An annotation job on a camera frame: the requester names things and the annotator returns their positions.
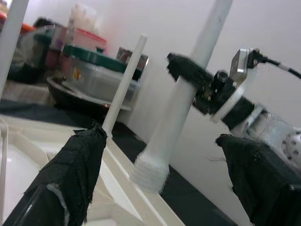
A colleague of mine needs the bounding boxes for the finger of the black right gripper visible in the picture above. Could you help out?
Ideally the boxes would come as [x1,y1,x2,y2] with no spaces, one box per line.
[166,53,216,89]

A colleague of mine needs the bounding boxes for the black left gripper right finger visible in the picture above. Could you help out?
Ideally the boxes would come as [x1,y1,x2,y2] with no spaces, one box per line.
[215,133,301,226]

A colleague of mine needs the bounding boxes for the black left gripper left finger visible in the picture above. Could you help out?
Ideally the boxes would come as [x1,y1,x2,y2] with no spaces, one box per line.
[2,121,108,226]

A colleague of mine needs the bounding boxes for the white plastic table leg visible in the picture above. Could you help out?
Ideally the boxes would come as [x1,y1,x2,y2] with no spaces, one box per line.
[0,0,30,95]
[102,34,149,138]
[129,0,233,194]

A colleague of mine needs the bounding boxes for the white plastic table top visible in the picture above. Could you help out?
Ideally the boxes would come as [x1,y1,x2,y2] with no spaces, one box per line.
[0,115,186,226]

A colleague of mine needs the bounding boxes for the dark printed carton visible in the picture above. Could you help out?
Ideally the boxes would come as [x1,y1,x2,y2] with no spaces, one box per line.
[116,47,150,71]

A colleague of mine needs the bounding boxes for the black wok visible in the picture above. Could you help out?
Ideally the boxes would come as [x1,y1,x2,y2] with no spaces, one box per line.
[47,76,132,118]

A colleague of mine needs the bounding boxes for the clear plastic container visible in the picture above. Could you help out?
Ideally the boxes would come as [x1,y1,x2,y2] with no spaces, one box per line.
[63,58,142,104]

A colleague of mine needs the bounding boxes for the beige cloth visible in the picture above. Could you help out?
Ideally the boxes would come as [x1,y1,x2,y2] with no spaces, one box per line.
[0,81,55,104]

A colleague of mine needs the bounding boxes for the green pot lid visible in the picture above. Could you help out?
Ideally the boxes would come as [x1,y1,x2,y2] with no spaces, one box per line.
[62,43,144,80]

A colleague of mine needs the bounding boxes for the pink storage box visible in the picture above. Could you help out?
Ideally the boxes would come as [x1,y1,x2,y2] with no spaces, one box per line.
[68,27,108,51]

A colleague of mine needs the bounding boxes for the glossy black bag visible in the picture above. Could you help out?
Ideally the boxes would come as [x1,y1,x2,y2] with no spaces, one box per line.
[7,25,55,83]

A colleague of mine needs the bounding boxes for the clear box with orange lid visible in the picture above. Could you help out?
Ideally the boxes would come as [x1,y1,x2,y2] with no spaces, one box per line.
[20,22,38,36]

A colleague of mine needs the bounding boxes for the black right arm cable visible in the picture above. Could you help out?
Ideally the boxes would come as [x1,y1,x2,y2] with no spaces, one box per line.
[255,50,301,80]

